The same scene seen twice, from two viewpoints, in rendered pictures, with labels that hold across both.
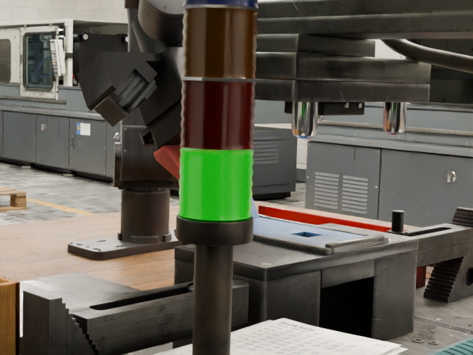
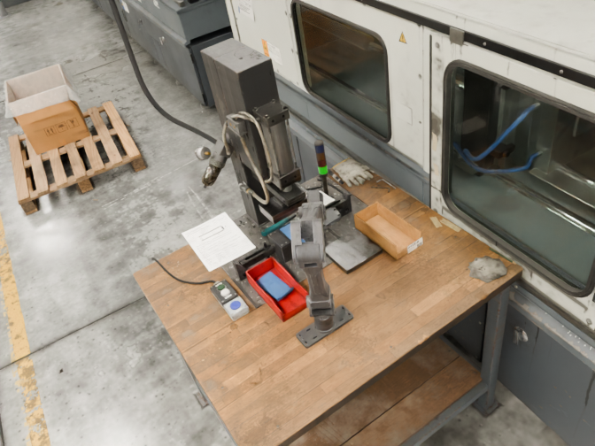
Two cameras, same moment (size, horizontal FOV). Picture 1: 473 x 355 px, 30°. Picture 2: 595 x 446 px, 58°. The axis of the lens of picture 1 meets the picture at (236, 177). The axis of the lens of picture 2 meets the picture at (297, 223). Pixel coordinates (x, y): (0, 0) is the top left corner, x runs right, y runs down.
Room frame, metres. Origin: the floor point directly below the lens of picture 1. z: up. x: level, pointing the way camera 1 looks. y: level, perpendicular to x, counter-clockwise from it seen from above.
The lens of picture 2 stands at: (2.22, 0.49, 2.35)
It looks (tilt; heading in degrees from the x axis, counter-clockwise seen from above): 40 degrees down; 200
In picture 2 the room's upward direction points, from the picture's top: 12 degrees counter-clockwise
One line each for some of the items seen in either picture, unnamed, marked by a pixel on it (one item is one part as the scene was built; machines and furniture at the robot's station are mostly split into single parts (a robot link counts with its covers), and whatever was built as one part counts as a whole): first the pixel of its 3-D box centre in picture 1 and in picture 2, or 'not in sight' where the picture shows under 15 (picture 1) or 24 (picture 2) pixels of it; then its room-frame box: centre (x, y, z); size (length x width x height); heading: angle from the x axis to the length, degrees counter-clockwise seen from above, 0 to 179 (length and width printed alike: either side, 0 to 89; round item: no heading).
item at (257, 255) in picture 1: (302, 247); (296, 229); (0.73, -0.06, 0.98); 0.20 x 0.10 x 0.01; 136
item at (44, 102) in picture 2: not in sight; (48, 108); (-1.42, -2.88, 0.40); 0.67 x 0.60 x 0.50; 38
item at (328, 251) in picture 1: (267, 251); not in sight; (0.73, -0.03, 0.98); 0.13 x 0.01 x 0.03; 46
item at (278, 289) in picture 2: not in sight; (274, 284); (0.97, -0.10, 0.92); 0.15 x 0.07 x 0.03; 52
